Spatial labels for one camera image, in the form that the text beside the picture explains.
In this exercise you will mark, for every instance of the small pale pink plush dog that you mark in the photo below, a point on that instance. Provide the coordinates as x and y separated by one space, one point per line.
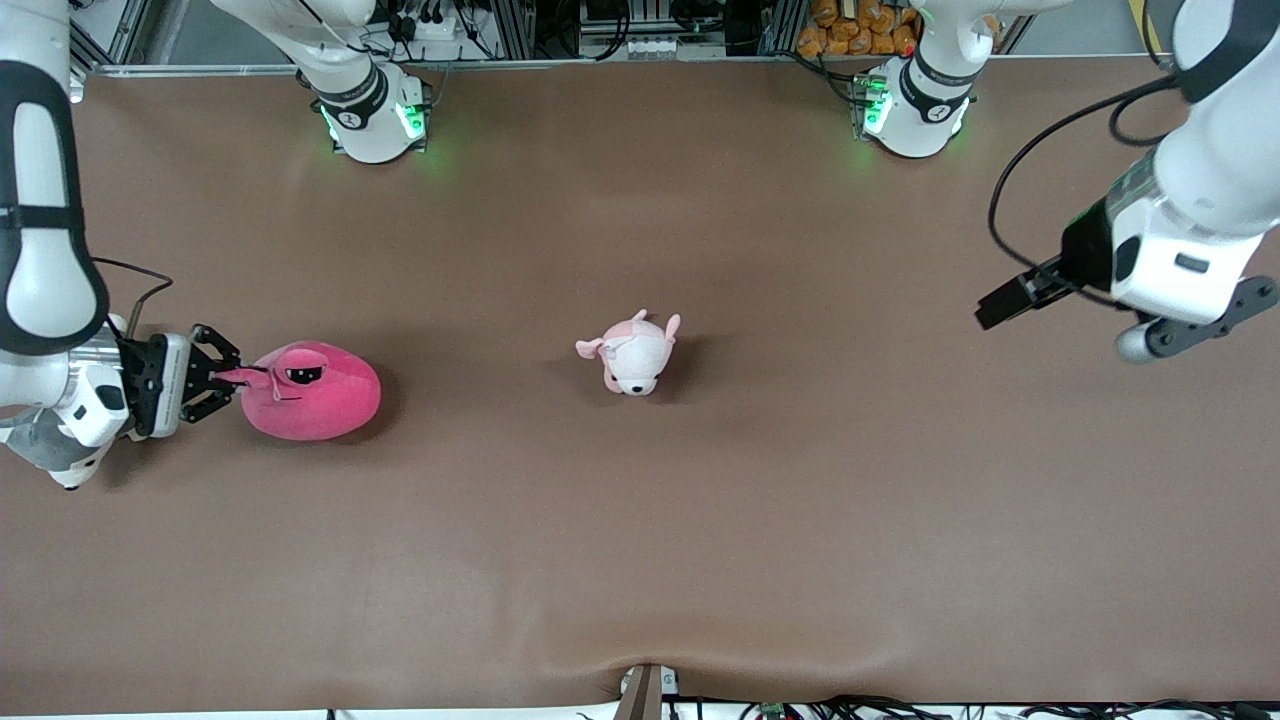
637 355

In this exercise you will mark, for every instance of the brown table cover cloth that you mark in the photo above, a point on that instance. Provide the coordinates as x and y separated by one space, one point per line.
640 520

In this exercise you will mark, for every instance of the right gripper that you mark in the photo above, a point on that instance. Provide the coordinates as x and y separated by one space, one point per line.
153 384

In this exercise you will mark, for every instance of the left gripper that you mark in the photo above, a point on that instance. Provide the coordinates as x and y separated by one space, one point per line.
1082 250

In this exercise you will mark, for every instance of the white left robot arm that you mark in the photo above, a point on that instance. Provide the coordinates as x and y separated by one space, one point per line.
1220 170

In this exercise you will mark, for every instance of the metal table edge clamp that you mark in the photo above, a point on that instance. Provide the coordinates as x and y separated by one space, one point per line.
645 692

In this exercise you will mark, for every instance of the orange snack bags pile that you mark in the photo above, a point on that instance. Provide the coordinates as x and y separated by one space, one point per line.
855 30

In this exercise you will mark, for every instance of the grey white husky plush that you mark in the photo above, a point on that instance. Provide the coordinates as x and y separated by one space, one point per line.
55 460

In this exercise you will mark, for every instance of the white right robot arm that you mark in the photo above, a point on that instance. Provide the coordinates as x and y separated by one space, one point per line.
40 270

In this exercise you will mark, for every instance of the white power strip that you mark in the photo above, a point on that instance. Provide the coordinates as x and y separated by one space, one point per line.
432 27

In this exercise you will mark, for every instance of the white connector block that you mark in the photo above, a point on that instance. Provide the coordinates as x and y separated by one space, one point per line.
660 46

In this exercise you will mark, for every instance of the round hot pink plush toy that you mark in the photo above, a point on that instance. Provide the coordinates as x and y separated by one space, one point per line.
320 400

